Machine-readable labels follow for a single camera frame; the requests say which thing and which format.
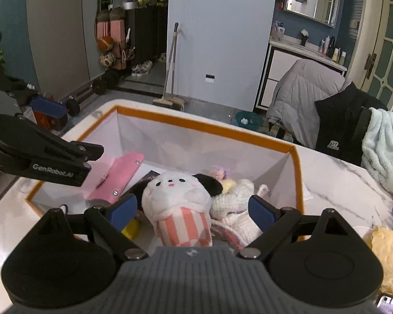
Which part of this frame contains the white sneakers pair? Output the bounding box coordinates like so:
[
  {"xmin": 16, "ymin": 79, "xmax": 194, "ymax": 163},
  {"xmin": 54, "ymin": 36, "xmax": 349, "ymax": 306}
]
[{"xmin": 132, "ymin": 60, "xmax": 153, "ymax": 77}]

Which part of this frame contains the smartphone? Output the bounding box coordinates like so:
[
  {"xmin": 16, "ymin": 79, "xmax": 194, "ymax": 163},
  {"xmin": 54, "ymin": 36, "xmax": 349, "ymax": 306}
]
[{"xmin": 375, "ymin": 294, "xmax": 393, "ymax": 314}]

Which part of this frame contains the light blue towel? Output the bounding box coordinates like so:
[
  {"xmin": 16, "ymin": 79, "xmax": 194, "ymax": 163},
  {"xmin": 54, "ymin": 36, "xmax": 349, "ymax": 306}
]
[{"xmin": 360, "ymin": 107, "xmax": 393, "ymax": 195}]

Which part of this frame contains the black dumbbell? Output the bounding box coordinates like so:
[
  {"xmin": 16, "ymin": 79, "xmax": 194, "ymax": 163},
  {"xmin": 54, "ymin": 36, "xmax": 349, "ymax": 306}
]
[
  {"xmin": 92, "ymin": 70, "xmax": 120, "ymax": 96},
  {"xmin": 52, "ymin": 95, "xmax": 82, "ymax": 131}
]

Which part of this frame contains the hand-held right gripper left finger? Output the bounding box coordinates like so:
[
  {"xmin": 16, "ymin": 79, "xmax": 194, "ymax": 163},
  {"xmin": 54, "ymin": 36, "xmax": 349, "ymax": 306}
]
[{"xmin": 33, "ymin": 194, "xmax": 149, "ymax": 263}]

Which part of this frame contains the row of toiletry bottles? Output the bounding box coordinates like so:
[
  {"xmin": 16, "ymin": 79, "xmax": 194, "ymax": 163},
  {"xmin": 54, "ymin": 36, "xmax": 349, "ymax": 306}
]
[{"xmin": 319, "ymin": 36, "xmax": 348, "ymax": 63}]

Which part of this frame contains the grey puffer jacket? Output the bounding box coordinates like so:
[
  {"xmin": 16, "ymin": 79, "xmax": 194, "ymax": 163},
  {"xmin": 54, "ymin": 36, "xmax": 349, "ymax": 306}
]
[{"xmin": 266, "ymin": 59, "xmax": 348, "ymax": 150}]

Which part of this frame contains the black cabinet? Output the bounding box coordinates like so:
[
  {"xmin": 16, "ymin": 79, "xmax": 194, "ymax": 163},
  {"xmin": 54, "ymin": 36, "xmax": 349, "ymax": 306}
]
[{"xmin": 124, "ymin": 5, "xmax": 168, "ymax": 70}]

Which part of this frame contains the broom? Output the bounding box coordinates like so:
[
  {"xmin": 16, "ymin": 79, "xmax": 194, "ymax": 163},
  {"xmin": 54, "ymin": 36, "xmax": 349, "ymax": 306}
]
[{"xmin": 152, "ymin": 22, "xmax": 186, "ymax": 111}]

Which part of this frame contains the pink toothbrush cup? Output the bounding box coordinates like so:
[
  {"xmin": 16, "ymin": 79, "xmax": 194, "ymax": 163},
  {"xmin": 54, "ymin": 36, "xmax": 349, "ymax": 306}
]
[{"xmin": 270, "ymin": 21, "xmax": 286, "ymax": 42}]

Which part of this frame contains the white vanity cabinet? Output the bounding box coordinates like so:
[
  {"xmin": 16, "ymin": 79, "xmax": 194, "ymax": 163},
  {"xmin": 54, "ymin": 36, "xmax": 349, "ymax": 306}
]
[{"xmin": 255, "ymin": 39, "xmax": 348, "ymax": 110}]

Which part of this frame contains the pink snap wallet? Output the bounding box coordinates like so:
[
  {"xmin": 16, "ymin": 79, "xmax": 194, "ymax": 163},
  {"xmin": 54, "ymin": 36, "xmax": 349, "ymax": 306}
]
[{"xmin": 84, "ymin": 152, "xmax": 145, "ymax": 205}]

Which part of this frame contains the glass panel door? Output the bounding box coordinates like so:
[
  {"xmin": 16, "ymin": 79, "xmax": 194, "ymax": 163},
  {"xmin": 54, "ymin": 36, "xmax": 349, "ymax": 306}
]
[{"xmin": 355, "ymin": 0, "xmax": 393, "ymax": 116}]

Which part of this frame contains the white dog plush striped cup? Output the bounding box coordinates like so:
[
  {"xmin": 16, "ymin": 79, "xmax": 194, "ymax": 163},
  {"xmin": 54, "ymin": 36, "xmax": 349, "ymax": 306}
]
[{"xmin": 141, "ymin": 170, "xmax": 224, "ymax": 248}]

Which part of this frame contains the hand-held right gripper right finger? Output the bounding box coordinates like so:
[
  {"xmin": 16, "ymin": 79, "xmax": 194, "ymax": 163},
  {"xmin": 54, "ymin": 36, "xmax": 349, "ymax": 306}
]
[{"xmin": 240, "ymin": 195, "xmax": 365, "ymax": 263}]

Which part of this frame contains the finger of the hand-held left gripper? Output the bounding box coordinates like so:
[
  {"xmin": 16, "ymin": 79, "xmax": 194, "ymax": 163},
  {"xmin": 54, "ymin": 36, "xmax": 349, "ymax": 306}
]
[
  {"xmin": 0, "ymin": 114, "xmax": 105, "ymax": 162},
  {"xmin": 0, "ymin": 71, "xmax": 69, "ymax": 123}
]

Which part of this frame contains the basketball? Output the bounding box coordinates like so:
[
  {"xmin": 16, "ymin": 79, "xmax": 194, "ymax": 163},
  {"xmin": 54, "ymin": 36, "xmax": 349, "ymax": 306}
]
[{"xmin": 97, "ymin": 36, "xmax": 114, "ymax": 52}]

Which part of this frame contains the teal basin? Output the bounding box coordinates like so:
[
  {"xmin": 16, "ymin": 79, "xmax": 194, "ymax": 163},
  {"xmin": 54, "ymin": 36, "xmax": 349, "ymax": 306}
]
[{"xmin": 234, "ymin": 111, "xmax": 263, "ymax": 128}]

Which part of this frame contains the cream crochet bunny doll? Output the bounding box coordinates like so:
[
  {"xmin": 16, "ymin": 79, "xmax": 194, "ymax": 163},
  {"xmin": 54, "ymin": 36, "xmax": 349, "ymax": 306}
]
[{"xmin": 210, "ymin": 165, "xmax": 271, "ymax": 250}]

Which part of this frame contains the red cardboard box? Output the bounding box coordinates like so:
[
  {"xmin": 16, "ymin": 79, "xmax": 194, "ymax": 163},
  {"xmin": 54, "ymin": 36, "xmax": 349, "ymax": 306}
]
[{"xmin": 34, "ymin": 110, "xmax": 55, "ymax": 128}]

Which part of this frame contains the patterned ball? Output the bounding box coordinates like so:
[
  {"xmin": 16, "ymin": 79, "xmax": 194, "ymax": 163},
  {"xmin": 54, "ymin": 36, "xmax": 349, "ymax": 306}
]
[{"xmin": 100, "ymin": 52, "xmax": 117, "ymax": 69}]

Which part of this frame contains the pink rolled yoga mat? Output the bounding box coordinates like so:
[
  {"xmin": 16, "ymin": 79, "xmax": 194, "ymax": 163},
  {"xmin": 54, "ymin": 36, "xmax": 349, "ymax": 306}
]
[
  {"xmin": 96, "ymin": 20, "xmax": 111, "ymax": 40},
  {"xmin": 110, "ymin": 19, "xmax": 127, "ymax": 44}
]

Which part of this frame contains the orange cardboard box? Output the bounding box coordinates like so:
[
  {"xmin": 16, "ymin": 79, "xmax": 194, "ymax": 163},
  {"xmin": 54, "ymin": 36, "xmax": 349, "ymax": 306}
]
[{"xmin": 25, "ymin": 105, "xmax": 306, "ymax": 243}]

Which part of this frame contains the black jacket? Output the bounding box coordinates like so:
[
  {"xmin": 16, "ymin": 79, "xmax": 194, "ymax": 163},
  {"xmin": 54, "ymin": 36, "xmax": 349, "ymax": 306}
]
[{"xmin": 314, "ymin": 82, "xmax": 389, "ymax": 168}]

